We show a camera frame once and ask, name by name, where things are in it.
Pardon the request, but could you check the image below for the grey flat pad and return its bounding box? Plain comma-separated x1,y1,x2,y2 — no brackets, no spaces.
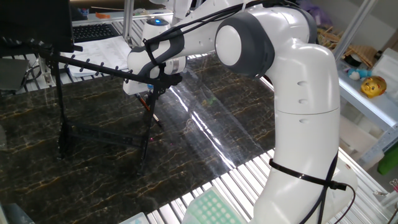
0,58,30,93

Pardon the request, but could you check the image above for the green pipette tip box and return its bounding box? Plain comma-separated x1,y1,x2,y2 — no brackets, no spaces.
182,186,249,224

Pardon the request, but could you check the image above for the aluminium frame post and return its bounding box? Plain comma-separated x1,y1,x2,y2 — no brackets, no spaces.
123,0,135,42
332,0,379,60

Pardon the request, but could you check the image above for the green plastic container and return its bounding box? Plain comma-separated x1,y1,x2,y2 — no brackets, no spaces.
377,146,398,175

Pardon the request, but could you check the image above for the wicker basket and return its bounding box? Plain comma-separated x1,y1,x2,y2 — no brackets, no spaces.
341,45,379,68

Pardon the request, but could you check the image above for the black monitor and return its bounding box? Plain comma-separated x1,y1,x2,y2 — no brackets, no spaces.
0,0,75,54

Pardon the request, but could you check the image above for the white paper stack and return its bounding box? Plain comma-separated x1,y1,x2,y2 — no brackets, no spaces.
62,35,134,78

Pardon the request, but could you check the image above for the blue plush toy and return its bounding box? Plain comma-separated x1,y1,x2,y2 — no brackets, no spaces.
346,67,373,81

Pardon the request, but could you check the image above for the grey metal shelf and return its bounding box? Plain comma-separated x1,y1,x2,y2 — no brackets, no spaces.
337,62,398,169

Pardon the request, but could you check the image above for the wooden pieces pile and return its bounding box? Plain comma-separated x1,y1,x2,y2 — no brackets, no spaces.
317,24,346,50

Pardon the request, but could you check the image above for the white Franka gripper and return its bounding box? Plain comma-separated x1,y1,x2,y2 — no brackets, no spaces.
123,77,150,96

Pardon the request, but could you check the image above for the yellow pig toy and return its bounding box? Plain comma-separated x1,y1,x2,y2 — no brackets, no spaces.
360,76,387,99

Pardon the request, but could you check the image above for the black tripod stand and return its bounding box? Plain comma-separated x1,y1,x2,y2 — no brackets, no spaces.
0,37,184,175

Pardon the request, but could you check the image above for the black keyboard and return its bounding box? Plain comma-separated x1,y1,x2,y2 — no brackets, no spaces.
72,23,121,44

